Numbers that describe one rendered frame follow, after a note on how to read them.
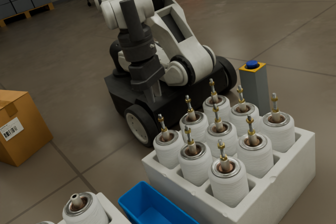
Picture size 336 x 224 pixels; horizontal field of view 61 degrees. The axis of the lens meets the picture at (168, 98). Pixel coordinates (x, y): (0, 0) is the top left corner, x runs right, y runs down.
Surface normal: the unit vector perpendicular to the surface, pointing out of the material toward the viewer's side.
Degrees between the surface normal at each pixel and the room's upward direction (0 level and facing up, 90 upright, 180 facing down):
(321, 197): 0
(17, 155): 89
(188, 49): 47
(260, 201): 90
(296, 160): 90
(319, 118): 0
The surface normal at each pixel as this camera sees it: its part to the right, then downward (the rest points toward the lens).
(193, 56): 0.27, -0.41
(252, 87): -0.73, 0.48
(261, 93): 0.64, 0.22
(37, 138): 0.83, 0.04
